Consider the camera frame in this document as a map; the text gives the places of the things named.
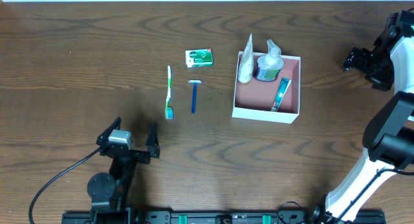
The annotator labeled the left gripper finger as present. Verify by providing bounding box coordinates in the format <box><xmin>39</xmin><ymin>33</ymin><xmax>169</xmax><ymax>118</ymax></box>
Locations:
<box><xmin>96</xmin><ymin>117</ymin><xmax>122</xmax><ymax>146</ymax></box>
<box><xmin>146</xmin><ymin>122</ymin><xmax>160</xmax><ymax>158</ymax></box>

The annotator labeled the small green toothpaste tube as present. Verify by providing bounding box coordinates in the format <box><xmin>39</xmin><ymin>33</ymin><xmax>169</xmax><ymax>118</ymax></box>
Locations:
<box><xmin>271</xmin><ymin>78</ymin><xmax>291</xmax><ymax>112</ymax></box>

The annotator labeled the green Dettol soap bar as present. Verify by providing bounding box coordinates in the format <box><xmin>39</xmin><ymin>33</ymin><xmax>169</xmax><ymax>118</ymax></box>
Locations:
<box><xmin>185</xmin><ymin>48</ymin><xmax>213</xmax><ymax>68</ymax></box>

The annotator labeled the clear pump sanitizer bottle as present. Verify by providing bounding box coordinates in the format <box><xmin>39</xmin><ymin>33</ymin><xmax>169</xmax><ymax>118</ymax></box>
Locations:
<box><xmin>256</xmin><ymin>39</ymin><xmax>285</xmax><ymax>82</ymax></box>

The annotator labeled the white cream tube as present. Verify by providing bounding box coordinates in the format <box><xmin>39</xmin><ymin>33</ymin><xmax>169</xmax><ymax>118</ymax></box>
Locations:
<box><xmin>237</xmin><ymin>34</ymin><xmax>254</xmax><ymax>84</ymax></box>

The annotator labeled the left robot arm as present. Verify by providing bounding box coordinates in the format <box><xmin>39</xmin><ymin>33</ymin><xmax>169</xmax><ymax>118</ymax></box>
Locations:
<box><xmin>87</xmin><ymin>117</ymin><xmax>160</xmax><ymax>224</ymax></box>

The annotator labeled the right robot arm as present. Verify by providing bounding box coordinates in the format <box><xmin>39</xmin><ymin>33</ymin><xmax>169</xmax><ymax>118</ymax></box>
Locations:
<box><xmin>306</xmin><ymin>9</ymin><xmax>413</xmax><ymax>223</ymax></box>

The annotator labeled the green white toothbrush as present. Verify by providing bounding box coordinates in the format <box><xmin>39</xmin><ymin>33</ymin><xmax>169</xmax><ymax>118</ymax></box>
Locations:
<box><xmin>165</xmin><ymin>65</ymin><xmax>173</xmax><ymax>119</ymax></box>

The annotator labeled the blue disposable razor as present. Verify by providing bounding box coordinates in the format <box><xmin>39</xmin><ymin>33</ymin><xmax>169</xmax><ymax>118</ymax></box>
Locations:
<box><xmin>188</xmin><ymin>80</ymin><xmax>202</xmax><ymax>114</ymax></box>

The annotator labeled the white box pink interior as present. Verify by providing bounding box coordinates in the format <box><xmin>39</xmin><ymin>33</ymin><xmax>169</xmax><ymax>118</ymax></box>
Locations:
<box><xmin>232</xmin><ymin>56</ymin><xmax>301</xmax><ymax>124</ymax></box>

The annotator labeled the black mounting rail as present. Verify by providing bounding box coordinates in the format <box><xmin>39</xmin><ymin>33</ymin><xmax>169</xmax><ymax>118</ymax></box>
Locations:
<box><xmin>61</xmin><ymin>209</ymin><xmax>387</xmax><ymax>224</ymax></box>

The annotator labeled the left black cable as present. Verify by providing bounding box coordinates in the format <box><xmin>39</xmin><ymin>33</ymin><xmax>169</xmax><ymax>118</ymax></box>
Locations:
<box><xmin>28</xmin><ymin>148</ymin><xmax>101</xmax><ymax>224</ymax></box>

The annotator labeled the black cable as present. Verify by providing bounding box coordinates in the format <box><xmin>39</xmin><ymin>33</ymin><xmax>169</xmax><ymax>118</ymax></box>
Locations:
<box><xmin>336</xmin><ymin>167</ymin><xmax>414</xmax><ymax>223</ymax></box>
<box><xmin>28</xmin><ymin>148</ymin><xmax>101</xmax><ymax>224</ymax></box>

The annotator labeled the right black cable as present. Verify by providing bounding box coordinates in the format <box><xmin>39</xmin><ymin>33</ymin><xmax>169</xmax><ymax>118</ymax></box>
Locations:
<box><xmin>336</xmin><ymin>167</ymin><xmax>414</xmax><ymax>223</ymax></box>

